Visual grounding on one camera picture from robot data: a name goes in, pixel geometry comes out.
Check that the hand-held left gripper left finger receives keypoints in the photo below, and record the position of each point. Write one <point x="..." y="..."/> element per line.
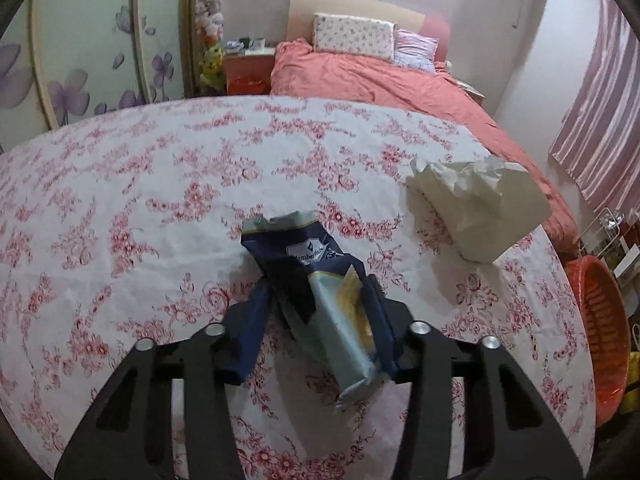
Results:
<point x="250" y="330"/>

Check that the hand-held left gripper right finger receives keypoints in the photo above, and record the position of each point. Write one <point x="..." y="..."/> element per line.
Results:
<point x="382" y="325"/>

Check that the blue snack packet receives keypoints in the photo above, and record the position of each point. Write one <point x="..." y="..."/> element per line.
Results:
<point x="300" y="255"/>

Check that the red plastic basket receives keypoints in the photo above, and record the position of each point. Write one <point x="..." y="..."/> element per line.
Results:
<point x="600" y="320"/>

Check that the cream tissue box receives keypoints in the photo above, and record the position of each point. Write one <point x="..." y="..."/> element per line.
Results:
<point x="475" y="210"/>

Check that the pink floral tablecloth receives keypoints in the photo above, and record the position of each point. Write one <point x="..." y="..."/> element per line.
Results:
<point x="150" y="185"/>

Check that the salmon pink duvet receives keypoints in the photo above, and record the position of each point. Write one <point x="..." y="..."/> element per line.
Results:
<point x="400" y="90"/>

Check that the pink striped pillow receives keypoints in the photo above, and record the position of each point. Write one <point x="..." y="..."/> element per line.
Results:
<point x="415" y="50"/>

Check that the white floral pillow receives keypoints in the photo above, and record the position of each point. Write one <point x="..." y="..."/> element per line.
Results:
<point x="352" y="35"/>

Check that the plush toy bouquet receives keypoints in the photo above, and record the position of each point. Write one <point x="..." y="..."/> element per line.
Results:
<point x="210" y="35"/>

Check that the pink striped curtain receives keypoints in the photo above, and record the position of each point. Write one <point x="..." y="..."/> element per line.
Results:
<point x="605" y="120"/>

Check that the cream and pink headboard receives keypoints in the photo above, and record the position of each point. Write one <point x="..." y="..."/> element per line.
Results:
<point x="350" y="7"/>

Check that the floral glass sliding wardrobe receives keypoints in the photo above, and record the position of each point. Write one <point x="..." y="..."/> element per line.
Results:
<point x="85" y="35"/>

